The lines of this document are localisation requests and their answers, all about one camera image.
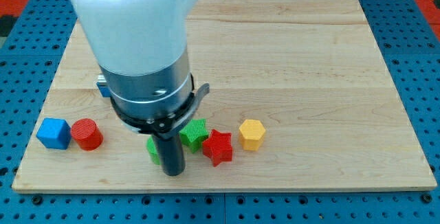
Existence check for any green star block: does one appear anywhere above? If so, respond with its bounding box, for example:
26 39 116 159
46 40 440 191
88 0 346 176
179 119 209 153

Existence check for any green block behind tool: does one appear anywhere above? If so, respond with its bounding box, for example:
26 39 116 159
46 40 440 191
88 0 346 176
146 137 160 165

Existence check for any blue cube block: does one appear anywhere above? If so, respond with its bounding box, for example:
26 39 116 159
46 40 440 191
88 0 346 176
36 118 72 150

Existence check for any red cylinder block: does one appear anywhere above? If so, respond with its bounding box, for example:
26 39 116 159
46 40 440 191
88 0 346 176
70 118 103 151

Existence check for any black clamp ring with lever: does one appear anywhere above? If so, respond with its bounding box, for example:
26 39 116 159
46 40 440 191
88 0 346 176
109 74 210 140

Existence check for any yellow hexagon block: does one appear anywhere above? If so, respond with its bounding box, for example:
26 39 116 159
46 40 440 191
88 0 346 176
239 120 266 151

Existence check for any red star block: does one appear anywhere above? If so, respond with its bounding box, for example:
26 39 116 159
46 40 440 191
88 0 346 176
202 129 233 167

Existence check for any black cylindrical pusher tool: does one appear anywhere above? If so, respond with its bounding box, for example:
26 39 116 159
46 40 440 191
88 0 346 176
152 135 186 176

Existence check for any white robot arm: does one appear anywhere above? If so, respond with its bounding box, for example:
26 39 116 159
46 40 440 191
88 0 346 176
70 0 198 120

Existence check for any blue block behind arm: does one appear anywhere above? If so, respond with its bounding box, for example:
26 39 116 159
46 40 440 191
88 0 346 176
96 74 111 98

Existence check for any wooden board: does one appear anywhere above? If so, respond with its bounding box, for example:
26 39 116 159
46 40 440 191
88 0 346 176
12 0 437 194

